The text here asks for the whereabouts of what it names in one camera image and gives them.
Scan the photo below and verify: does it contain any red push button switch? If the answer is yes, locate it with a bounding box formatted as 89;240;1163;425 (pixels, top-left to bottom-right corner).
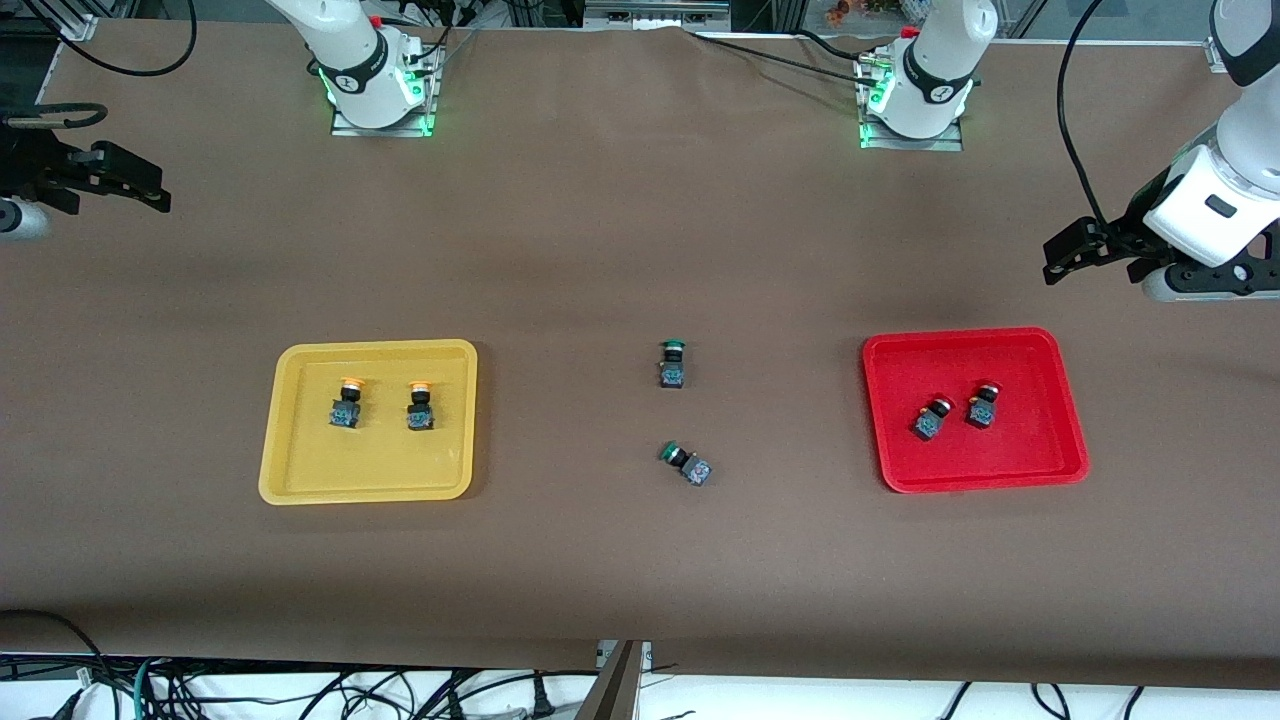
965;381;1003;431
912;396;953;442

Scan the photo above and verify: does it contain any red plastic tray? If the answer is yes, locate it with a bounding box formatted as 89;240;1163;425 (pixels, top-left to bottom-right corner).
862;326;1090;495

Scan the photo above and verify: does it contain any colourful background decoration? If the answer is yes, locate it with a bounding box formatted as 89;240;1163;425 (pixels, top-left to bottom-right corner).
825;0;901;27

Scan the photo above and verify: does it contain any yellow plastic tray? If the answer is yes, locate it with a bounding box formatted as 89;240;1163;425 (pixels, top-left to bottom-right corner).
258;339;479;506

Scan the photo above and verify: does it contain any brown table cover sheet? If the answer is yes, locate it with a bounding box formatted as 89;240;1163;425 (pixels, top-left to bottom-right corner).
0;18;1280;691

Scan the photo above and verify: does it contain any grey power strip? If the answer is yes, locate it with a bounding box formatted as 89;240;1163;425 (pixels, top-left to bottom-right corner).
583;0;733;31

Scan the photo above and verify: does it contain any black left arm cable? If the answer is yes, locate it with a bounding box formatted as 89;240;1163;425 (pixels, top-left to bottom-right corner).
1058;0;1109;229

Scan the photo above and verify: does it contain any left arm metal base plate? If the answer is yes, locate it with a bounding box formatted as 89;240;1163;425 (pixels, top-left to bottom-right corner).
858;55;966;153

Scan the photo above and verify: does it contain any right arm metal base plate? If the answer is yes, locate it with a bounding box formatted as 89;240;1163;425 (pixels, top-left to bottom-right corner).
330;45;443;138

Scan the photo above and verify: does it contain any short black base cable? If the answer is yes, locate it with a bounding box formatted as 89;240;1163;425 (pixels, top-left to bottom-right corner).
795;27;873;61

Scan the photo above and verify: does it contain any black base cable cluster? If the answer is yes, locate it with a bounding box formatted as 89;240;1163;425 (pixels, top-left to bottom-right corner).
380;8;483;63

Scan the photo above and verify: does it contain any long black base cable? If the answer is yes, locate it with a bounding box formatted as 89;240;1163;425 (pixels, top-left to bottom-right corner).
685;28;883;83

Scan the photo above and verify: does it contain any black looped floor cable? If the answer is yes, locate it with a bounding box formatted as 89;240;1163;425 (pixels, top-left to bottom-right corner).
0;608;113;720

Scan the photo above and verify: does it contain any black floor cable tangle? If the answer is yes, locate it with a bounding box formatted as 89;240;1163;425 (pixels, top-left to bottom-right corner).
150;665;601;720

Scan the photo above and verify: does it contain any aluminium frame post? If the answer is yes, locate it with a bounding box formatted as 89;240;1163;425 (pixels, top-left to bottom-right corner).
575;640;653;720

